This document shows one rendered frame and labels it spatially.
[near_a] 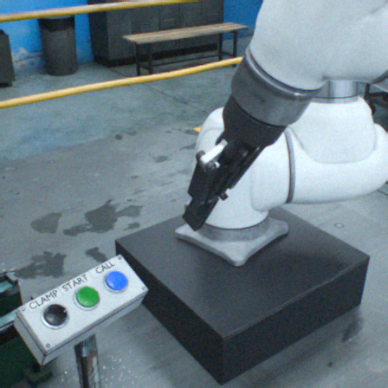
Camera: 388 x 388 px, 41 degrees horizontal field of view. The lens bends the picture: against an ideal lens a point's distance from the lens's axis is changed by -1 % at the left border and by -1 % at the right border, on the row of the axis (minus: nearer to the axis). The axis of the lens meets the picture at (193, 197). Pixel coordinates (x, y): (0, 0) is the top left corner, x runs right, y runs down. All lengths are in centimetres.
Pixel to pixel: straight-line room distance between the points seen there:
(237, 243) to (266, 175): 16
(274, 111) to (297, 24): 10
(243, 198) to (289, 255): 16
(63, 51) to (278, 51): 538
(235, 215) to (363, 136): 28
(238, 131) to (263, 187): 42
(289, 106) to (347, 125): 46
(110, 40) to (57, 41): 59
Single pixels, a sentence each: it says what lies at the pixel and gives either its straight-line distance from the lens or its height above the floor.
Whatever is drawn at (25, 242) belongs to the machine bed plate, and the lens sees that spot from 138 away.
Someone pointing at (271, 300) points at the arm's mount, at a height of 92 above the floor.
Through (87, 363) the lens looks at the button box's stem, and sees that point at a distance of 82.
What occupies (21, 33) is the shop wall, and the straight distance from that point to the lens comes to 612.
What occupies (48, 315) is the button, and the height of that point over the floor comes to 107.
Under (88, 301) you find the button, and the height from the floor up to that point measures 107.
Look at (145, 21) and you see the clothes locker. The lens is 616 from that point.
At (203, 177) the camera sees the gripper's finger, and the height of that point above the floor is 124.
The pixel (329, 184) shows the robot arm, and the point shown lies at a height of 107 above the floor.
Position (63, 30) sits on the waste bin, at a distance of 582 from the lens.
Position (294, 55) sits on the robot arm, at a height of 140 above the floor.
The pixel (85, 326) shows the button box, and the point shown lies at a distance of 72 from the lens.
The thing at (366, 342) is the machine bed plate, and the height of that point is 80.
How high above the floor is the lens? 152
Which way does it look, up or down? 28 degrees down
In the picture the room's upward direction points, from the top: straight up
